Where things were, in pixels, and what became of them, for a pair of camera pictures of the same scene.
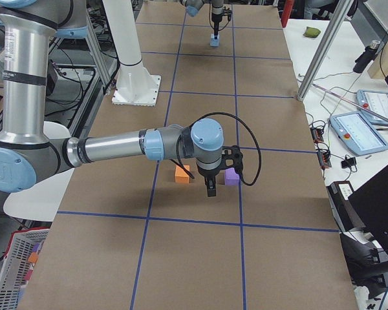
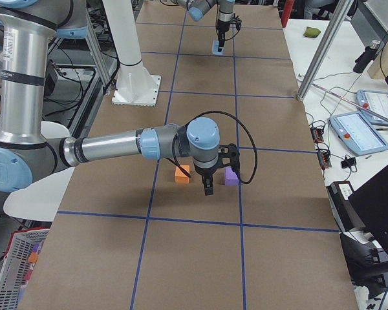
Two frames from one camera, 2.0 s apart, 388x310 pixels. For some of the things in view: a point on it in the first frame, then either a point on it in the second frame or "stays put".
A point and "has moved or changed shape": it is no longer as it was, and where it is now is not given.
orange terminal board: x=323 y=153 stays put
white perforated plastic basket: x=10 y=280 stays put
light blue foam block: x=215 y=42 has moved or changed shape
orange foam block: x=181 y=176 stays put
